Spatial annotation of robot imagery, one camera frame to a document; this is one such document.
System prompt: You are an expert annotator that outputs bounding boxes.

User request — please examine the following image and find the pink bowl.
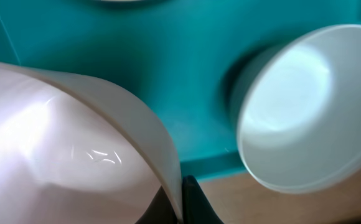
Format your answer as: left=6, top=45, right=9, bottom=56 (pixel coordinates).
left=0, top=62, right=183, bottom=223

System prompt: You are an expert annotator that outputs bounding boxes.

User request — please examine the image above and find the white round plate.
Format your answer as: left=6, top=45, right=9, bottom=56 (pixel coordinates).
left=99, top=0, right=144, bottom=3

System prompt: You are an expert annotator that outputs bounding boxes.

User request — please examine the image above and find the grey-white bowl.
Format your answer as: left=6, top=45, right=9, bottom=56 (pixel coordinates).
left=228, top=24, right=361, bottom=194

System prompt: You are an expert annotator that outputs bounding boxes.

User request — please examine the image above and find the teal plastic tray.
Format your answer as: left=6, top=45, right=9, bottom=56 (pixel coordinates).
left=0, top=0, right=361, bottom=179

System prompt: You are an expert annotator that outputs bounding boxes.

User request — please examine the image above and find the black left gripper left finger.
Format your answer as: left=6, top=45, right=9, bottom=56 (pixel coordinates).
left=136, top=187, right=177, bottom=224

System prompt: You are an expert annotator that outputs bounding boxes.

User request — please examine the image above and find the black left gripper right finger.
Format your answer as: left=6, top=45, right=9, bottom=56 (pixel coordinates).
left=182, top=175, right=223, bottom=224

